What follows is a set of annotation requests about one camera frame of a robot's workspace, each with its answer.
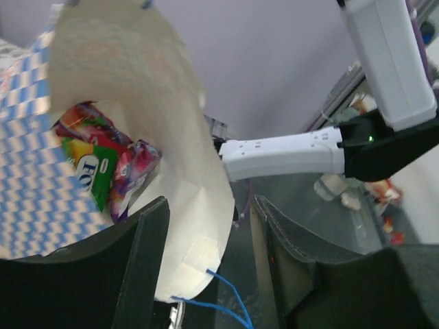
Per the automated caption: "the purple snack bag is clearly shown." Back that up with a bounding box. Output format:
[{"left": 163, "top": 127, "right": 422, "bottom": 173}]
[{"left": 109, "top": 140, "right": 162, "bottom": 223}]

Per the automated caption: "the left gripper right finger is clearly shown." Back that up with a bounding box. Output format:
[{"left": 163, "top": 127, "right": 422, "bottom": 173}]
[{"left": 254, "top": 195, "right": 438, "bottom": 328}]

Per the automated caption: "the green Fox's candy bag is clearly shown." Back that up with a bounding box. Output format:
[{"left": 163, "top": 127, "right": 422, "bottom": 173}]
[{"left": 60, "top": 137, "right": 117, "bottom": 211}]

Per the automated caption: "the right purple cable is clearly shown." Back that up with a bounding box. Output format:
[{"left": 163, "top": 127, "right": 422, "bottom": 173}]
[{"left": 404, "top": 0, "right": 436, "bottom": 86}]

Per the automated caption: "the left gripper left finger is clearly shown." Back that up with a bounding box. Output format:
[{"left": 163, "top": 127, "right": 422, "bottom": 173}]
[{"left": 1, "top": 197, "right": 170, "bottom": 328}]

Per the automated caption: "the blue checkered paper bag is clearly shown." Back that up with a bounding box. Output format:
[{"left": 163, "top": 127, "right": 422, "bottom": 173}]
[{"left": 0, "top": 0, "right": 254, "bottom": 329}]

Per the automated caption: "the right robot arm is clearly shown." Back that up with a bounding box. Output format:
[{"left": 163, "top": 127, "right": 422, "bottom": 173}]
[{"left": 219, "top": 1, "right": 438, "bottom": 182}]

